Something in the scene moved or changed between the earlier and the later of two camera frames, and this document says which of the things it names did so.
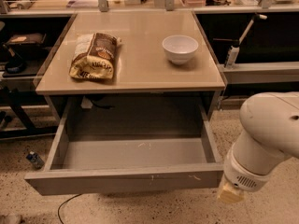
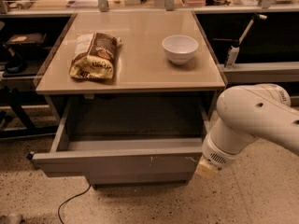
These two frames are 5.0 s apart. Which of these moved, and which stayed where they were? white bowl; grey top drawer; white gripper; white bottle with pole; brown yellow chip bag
Moved: white gripper; grey top drawer
Stayed: white bottle with pole; brown yellow chip bag; white bowl
